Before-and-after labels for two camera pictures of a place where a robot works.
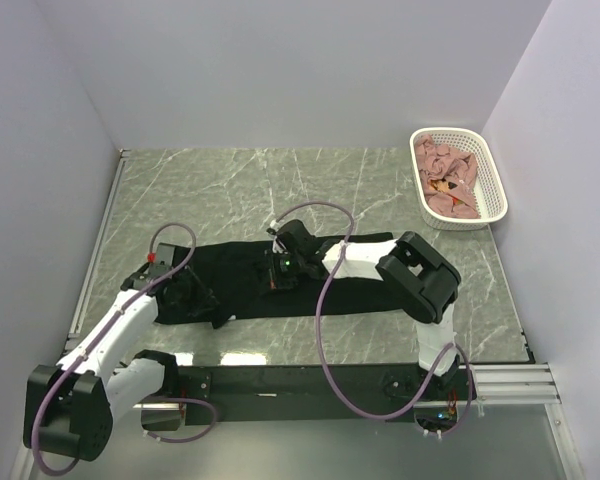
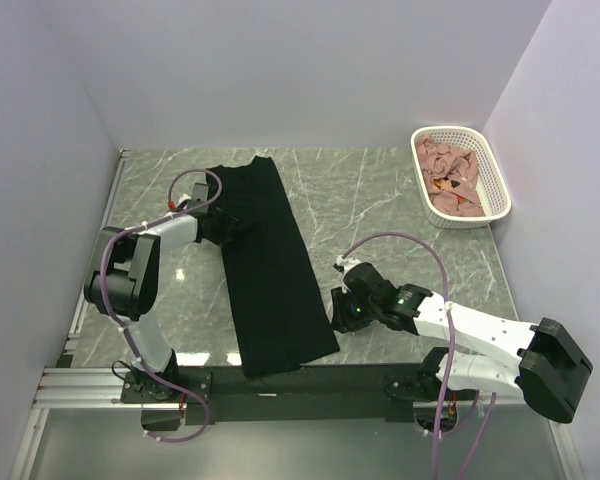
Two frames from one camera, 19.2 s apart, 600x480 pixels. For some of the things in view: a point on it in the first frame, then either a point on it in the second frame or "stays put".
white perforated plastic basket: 489,191 stays put
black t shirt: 234,272 to 282,317
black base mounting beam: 312,395 stays put
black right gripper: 276,281 to 342,320
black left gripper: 201,292 to 228,223
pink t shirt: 448,176 stays put
